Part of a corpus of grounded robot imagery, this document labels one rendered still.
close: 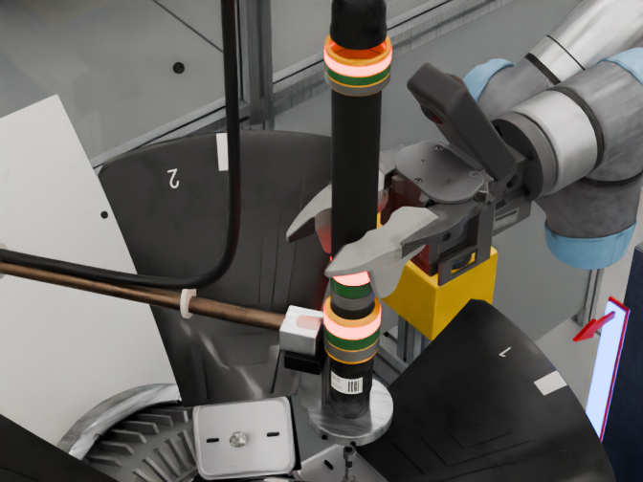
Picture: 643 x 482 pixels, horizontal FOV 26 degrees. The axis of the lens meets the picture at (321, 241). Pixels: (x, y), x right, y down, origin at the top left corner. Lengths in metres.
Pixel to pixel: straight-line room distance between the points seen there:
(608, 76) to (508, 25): 1.15
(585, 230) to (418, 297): 0.44
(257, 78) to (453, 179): 0.92
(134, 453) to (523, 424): 0.36
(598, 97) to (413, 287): 0.54
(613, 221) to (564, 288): 1.71
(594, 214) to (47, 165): 0.52
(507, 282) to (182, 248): 1.59
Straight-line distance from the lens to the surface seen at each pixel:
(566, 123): 1.09
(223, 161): 1.19
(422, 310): 1.61
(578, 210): 1.19
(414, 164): 1.05
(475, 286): 1.62
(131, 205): 1.21
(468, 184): 1.03
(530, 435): 1.31
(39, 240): 1.35
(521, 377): 1.35
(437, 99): 0.99
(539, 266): 2.78
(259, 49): 1.92
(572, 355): 3.00
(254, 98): 1.95
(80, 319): 1.36
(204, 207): 1.19
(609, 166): 1.16
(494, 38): 2.27
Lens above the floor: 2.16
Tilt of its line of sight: 42 degrees down
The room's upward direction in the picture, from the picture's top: straight up
